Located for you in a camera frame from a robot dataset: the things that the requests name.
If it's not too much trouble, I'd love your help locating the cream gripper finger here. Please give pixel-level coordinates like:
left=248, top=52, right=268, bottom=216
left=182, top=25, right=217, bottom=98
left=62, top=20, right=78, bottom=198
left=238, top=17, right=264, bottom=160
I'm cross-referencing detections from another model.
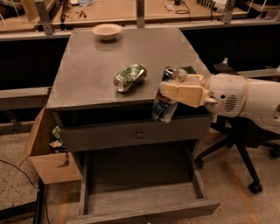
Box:
left=159, top=81, right=201, bottom=105

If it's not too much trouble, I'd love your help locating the silver blue redbull can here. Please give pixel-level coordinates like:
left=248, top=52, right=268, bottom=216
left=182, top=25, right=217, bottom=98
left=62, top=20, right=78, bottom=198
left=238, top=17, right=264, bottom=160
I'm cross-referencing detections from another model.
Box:
left=151, top=66, right=187, bottom=124

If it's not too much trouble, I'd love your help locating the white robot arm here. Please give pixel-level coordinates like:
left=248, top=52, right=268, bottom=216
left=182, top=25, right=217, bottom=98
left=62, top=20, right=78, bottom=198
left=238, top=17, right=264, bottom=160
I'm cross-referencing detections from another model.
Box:
left=159, top=73, right=280, bottom=134

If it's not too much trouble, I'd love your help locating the crushed green soda can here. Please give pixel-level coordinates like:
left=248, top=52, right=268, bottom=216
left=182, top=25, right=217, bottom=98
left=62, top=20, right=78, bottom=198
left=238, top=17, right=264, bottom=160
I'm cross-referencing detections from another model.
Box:
left=114, top=64, right=147, bottom=93

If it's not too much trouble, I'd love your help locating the grey drawer cabinet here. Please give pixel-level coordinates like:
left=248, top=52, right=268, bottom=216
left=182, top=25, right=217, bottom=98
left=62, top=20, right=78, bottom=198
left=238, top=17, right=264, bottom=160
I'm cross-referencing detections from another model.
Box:
left=45, top=26, right=224, bottom=224

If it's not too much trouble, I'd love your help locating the open grey middle drawer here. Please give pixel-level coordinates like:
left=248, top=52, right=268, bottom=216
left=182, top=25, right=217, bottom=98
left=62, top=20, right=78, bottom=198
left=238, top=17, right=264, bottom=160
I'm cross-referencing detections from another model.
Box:
left=67, top=142, right=220, bottom=224

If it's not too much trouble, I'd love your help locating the closed grey top drawer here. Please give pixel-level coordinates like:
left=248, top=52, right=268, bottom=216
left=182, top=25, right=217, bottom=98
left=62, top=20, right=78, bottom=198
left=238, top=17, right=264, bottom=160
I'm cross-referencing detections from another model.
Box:
left=59, top=115, right=211, bottom=151

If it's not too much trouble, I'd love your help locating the green yellow sponge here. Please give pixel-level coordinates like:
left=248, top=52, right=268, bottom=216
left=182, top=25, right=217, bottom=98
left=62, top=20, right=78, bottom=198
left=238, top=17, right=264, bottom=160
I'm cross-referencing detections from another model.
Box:
left=183, top=66, right=196, bottom=74

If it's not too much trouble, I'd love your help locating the black office chair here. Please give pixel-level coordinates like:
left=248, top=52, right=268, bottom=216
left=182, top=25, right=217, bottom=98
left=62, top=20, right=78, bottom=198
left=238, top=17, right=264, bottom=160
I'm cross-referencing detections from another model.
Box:
left=194, top=63, right=280, bottom=195

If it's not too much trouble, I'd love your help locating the white ceramic bowl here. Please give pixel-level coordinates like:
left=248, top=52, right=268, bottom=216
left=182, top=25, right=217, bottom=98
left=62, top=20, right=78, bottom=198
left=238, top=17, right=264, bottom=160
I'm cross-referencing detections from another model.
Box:
left=92, top=24, right=122, bottom=41

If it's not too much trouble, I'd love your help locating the green snack packet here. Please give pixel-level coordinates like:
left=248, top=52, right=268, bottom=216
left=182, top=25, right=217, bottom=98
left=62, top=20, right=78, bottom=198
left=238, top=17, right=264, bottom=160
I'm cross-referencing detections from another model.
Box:
left=49, top=126, right=63, bottom=153

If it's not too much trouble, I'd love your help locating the brown cardboard box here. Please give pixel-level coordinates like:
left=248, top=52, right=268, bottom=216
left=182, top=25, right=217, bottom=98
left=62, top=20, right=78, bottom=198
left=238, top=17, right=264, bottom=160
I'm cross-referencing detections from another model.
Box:
left=18, top=87, right=83, bottom=186

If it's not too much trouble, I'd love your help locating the black cable on desk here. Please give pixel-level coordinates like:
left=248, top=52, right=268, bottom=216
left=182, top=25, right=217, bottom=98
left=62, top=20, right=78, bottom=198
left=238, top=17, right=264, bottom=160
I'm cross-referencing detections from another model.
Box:
left=173, top=0, right=191, bottom=15

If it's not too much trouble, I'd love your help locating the black floor cable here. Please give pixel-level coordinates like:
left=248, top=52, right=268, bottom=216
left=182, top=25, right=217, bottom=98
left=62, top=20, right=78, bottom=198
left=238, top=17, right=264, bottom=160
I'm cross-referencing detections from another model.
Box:
left=0, top=158, right=51, bottom=224

